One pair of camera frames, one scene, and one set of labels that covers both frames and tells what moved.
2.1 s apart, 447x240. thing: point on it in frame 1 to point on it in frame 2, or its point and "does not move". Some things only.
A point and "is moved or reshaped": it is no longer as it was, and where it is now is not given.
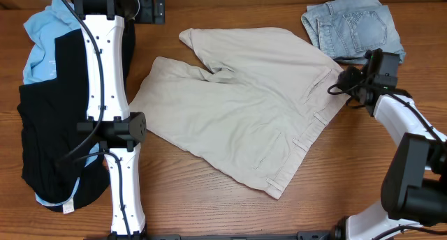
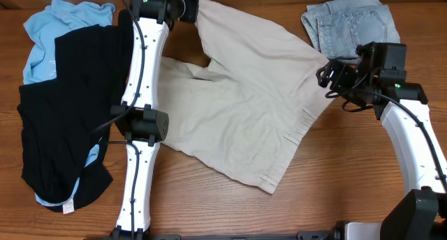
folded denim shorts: [348, 28] does not move
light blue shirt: [60, 18] does not move
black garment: [55, 154] does not move
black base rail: [302, 235] does not move
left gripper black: [154, 8] to [191, 8]
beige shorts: [265, 98] is moved or reshaped
